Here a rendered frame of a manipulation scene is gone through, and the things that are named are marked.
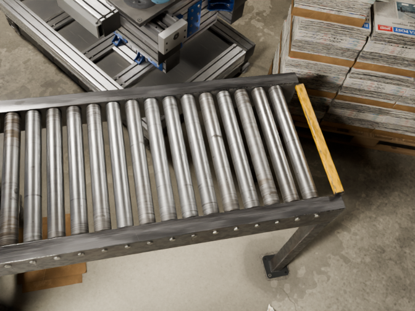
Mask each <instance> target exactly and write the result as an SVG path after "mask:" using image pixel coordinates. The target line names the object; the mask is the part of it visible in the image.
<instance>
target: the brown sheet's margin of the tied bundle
mask: <svg viewBox="0 0 415 311"><path fill-rule="evenodd" d="M291 15H294V16H298V17H304V18H309V19H315V20H321V21H326V22H332V23H339V24H343V25H349V26H354V27H360V28H362V26H363V25H364V22H365V21H366V19H367V18H365V19H360V18H356V17H349V16H344V15H337V14H330V13H326V12H319V11H316V10H309V9H303V8H299V7H293V0H291Z"/></svg>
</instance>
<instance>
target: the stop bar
mask: <svg viewBox="0 0 415 311"><path fill-rule="evenodd" d="M295 89H296V92H297V94H298V97H299V100H300V103H301V106H302V108H303V111H304V114H305V116H306V119H307V121H308V125H309V127H310V130H311V133H312V136H313V138H314V141H315V144H316V146H317V150H318V151H319V155H320V157H321V160H322V163H323V165H324V168H325V171H326V174H327V176H328V179H329V182H330V185H331V187H332V190H333V193H334V195H336V196H337V195H341V194H343V193H344V189H343V186H342V184H341V181H340V179H339V176H338V173H337V170H336V168H335V166H334V163H333V160H332V157H331V155H330V152H329V149H328V147H327V144H326V142H325V139H324V136H323V134H322V131H321V128H320V126H319V123H318V121H317V118H316V115H315V113H314V110H313V108H312V105H311V102H310V100H309V97H308V94H307V92H306V89H305V87H304V84H296V86H295Z"/></svg>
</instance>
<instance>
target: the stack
mask: <svg viewBox="0 0 415 311"><path fill-rule="evenodd" d="M366 18H367V19H366V21H365V22H364V25H363V26H362V28H360V27H354V26H349V25H343V24H339V23H332V22H326V21H321V20H315V19H309V18H304V17H298V16H294V15H293V19H292V21H293V23H292V31H291V51H297V52H305V53H309V54H316V55H320V56H327V57H334V58H339V59H345V60H352V61H354V60H355V59H356V61H357V62H365V63H370V64H377V65H384V66H388V67H395V68H401V69H405V70H412V71H415V0H375V1H374V3H373V4H372V5H371V8H370V9H369V12H368V13H367V16H366ZM290 24H291V6H290V8H289V11H288V17H287V20H284V24H283V27H282V40H281V54H280V71H279V73H290V72H295V73H296V76H297V79H298V81H299V83H298V84H304V87H305V88H307V89H315V90H319V91H326V92H330V93H336V92H337V95H338V94H340V95H344V96H352V97H360V98H364V99H371V100H375V101H382V102H388V103H392V104H394V103H395V102H396V104H399V105H403V106H410V107H415V78H411V77H404V76H400V75H393V74H389V73H382V72H375V71H370V70H363V69H359V68H353V66H352V67H344V66H339V65H333V64H326V63H322V62H315V61H311V60H304V59H297V58H293V57H289V56H288V50H289V41H290ZM279 50H280V43H279V45H278V46H277V50H276V52H275V56H274V59H273V63H272V74H278V69H279ZM308 97H309V100H310V102H311V105H312V108H313V110H314V113H315V115H316V118H317V120H320V119H322V121H326V122H334V123H342V124H346V125H353V126H360V127H364V128H371V129H374V128H375V129H376V130H382V131H389V132H393V133H399V134H403V135H410V136H415V113H412V112H406V111H402V110H395V109H389V108H384V107H377V106H370V105H366V104H359V103H355V102H348V101H341V100H336V99H335V98H333V99H332V98H328V97H321V96H313V95H309V94H308ZM287 106H288V109H289V111H290V115H295V116H299V117H306V116H305V114H304V111H303V108H302V106H301V103H300V100H299V97H298V94H297V93H294V94H293V97H292V99H291V101H290V102H288V105H287ZM319 126H320V128H321V131H328V132H332V133H339V134H343V135H350V136H351V138H350V139H346V138H339V137H335V136H329V135H323V136H324V139H325V141H329V142H333V143H340V144H347V145H351V146H358V147H365V148H369V149H376V150H380V151H387V152H394V153H398V154H405V155H409V156H415V150H411V149H404V148H400V147H393V146H386V145H382V144H377V143H378V142H379V141H386V142H390V143H397V144H404V145H408V146H415V141H412V140H408V139H401V138H394V137H390V136H384V135H377V134H372V133H366V132H362V131H354V130H347V129H343V128H335V127H331V126H324V125H319Z"/></svg>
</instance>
